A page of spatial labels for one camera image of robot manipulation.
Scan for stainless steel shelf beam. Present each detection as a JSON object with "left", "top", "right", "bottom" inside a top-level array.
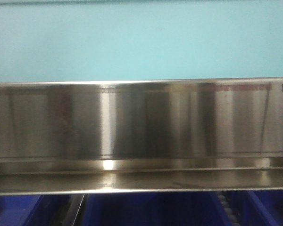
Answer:
[{"left": 0, "top": 77, "right": 283, "bottom": 195}]

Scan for dark blue bin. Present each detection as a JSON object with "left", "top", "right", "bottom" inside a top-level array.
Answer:
[
  {"left": 227, "top": 190, "right": 283, "bottom": 226},
  {"left": 0, "top": 195, "right": 70, "bottom": 226},
  {"left": 81, "top": 192, "right": 232, "bottom": 226}
]

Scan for dark blue bin lower left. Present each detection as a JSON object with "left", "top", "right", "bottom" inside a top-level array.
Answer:
[{"left": 0, "top": 195, "right": 70, "bottom": 226}]

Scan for light blue plastic bin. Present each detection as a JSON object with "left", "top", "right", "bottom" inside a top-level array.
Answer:
[{"left": 0, "top": 0, "right": 283, "bottom": 82}]

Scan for dark blue bin lower right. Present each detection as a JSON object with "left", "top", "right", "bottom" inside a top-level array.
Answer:
[{"left": 227, "top": 190, "right": 283, "bottom": 226}]

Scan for dark blue bin lower middle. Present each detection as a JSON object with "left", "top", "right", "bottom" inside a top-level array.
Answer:
[{"left": 81, "top": 192, "right": 232, "bottom": 226}]

